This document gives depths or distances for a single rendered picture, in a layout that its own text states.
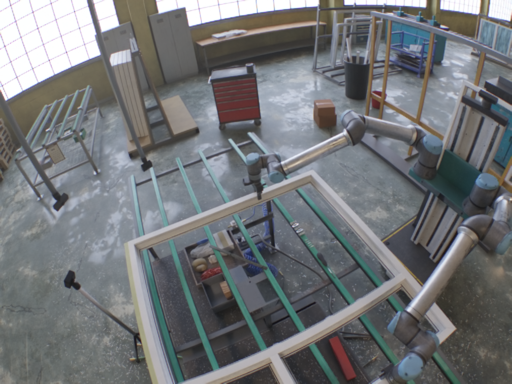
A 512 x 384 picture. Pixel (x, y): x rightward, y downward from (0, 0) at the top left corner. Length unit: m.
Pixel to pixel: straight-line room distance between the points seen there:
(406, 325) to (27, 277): 4.18
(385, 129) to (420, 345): 1.32
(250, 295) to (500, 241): 1.38
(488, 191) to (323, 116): 3.33
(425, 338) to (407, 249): 1.63
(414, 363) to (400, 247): 1.73
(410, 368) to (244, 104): 4.23
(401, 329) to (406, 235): 1.75
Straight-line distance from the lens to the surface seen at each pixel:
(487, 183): 1.90
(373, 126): 1.87
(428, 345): 1.21
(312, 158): 1.67
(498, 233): 1.35
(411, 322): 1.20
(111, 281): 3.34
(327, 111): 4.65
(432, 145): 2.01
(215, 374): 1.43
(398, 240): 2.78
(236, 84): 4.48
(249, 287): 1.79
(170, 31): 7.71
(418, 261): 2.71
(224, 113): 4.69
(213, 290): 2.12
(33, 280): 4.20
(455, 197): 2.09
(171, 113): 5.77
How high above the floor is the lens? 2.43
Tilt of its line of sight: 43 degrees down
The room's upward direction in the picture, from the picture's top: 8 degrees counter-clockwise
